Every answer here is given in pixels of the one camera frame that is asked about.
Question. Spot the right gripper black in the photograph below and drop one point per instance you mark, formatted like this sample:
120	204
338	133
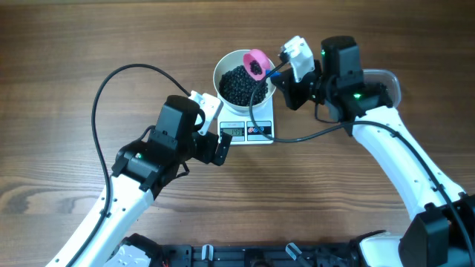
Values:
288	90

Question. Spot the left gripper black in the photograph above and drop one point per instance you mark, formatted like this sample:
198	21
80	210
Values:
214	148

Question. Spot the pink scoop with blue handle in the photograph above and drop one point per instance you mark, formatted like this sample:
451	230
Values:
261	58

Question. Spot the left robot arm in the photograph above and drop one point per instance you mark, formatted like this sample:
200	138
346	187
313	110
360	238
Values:
141	170

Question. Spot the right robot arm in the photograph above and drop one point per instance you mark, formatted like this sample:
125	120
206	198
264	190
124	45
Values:
364	104

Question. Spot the white digital kitchen scale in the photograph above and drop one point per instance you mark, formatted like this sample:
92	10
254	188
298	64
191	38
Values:
239	126

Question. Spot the black beans in scoop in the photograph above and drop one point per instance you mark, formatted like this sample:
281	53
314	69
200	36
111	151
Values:
255	68

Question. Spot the black beans in bowl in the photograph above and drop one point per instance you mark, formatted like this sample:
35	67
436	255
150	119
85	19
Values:
236	86

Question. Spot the white bowl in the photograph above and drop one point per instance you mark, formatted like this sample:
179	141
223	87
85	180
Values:
227	63

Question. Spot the clear plastic container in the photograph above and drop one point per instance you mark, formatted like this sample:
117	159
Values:
388	79

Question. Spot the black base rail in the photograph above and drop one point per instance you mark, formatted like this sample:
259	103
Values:
256	256

